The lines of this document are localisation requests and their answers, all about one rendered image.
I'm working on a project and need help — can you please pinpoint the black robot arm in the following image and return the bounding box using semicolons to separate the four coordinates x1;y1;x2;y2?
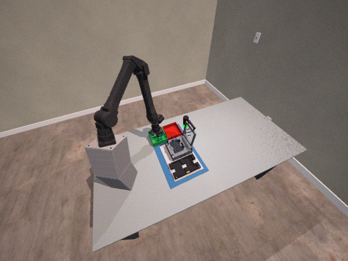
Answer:
94;55;164;147

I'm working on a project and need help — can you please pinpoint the red bin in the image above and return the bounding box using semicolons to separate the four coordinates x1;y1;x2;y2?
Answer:
163;122;182;140

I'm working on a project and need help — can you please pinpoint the green circuit board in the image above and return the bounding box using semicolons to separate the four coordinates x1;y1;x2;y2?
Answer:
154;134;163;142

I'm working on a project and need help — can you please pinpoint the green open-top bin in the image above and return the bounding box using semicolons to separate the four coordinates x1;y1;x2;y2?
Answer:
148;131;168;146

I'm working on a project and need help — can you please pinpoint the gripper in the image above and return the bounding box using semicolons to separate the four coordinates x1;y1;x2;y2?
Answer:
150;126;164;139

